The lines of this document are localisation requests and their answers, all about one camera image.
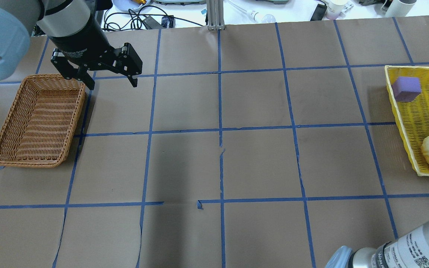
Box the black power adapter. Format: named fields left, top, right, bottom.
left=142, top=15, right=175, bottom=29

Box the brown wicker basket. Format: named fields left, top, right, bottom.
left=0, top=74, right=86, bottom=168

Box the brass cylinder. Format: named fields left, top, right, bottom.
left=132, top=0, right=147, bottom=5

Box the blue plate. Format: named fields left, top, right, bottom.
left=112, top=0, right=152, bottom=13

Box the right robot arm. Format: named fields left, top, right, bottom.
left=326, top=221, right=429, bottom=268

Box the aluminium frame post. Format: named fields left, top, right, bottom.
left=206, top=0, right=225, bottom=31

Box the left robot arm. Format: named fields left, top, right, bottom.
left=0, top=0, right=143, bottom=90

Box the white light bulb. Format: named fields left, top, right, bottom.
left=249, top=10, right=276, bottom=23

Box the black phone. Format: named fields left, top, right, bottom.
left=310, top=4, right=327, bottom=21

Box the white paper cup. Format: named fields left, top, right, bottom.
left=325, top=0, right=348, bottom=20

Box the black cable bundle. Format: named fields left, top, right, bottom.
left=103, top=7, right=204, bottom=31

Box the yellow plastic basket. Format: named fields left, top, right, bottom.
left=384, top=66, right=429, bottom=176

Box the purple foam block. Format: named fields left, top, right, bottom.
left=391, top=76, right=422, bottom=102

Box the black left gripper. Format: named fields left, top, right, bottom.
left=50, top=19, right=143, bottom=90

